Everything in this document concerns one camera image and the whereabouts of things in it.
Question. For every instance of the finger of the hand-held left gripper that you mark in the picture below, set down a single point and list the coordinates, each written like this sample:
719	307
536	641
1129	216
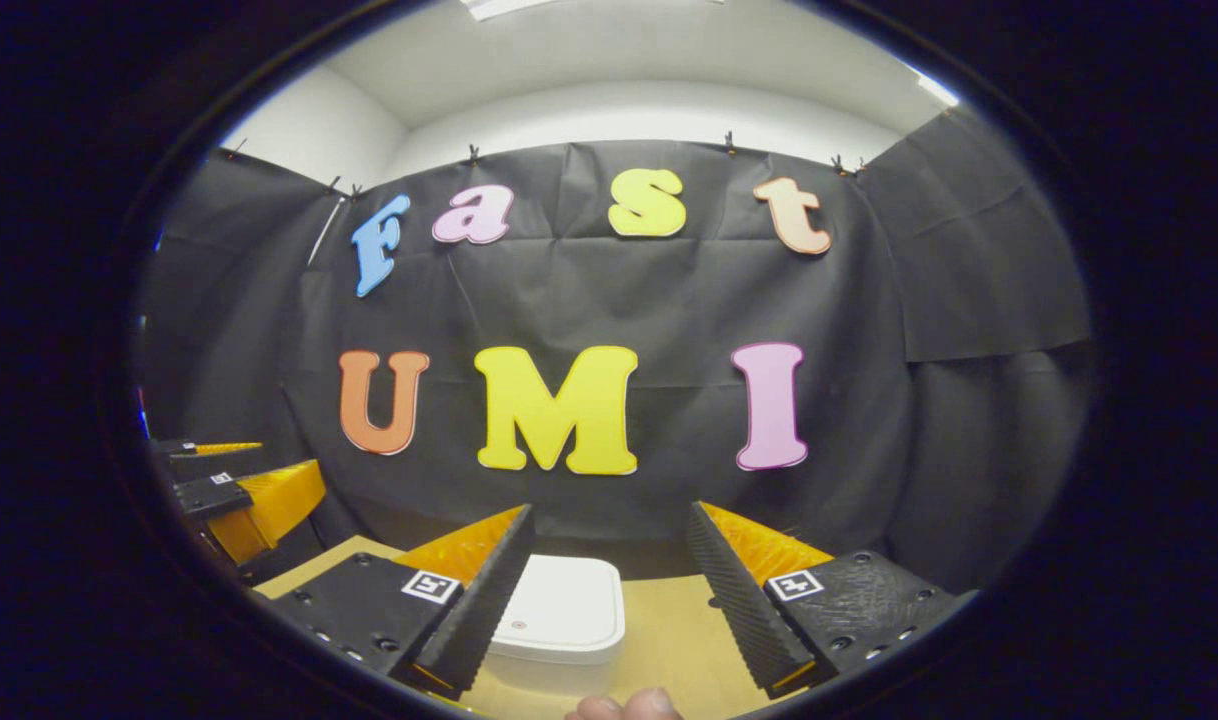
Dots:
209	495
214	465

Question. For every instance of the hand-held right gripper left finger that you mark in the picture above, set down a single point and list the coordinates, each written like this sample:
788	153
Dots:
484	600

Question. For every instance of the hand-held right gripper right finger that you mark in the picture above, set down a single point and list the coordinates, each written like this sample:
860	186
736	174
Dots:
734	600

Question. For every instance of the white desktop garbage bin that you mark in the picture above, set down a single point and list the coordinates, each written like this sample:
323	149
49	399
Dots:
564	610

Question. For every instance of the wooden desktop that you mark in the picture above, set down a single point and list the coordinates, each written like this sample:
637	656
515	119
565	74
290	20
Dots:
669	630

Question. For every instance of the thin white rod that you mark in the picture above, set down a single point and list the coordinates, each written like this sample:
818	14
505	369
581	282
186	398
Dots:
326	230

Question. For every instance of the black backdrop cloth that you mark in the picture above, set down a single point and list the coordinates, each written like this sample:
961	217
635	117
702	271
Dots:
669	300

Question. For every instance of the row of black cloth clips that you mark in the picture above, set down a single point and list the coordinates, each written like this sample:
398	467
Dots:
730	142

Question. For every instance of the large ceiling light panel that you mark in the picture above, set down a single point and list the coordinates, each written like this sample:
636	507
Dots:
499	7

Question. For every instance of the small ceiling light strip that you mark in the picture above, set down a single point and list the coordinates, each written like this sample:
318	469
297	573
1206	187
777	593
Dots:
937	90

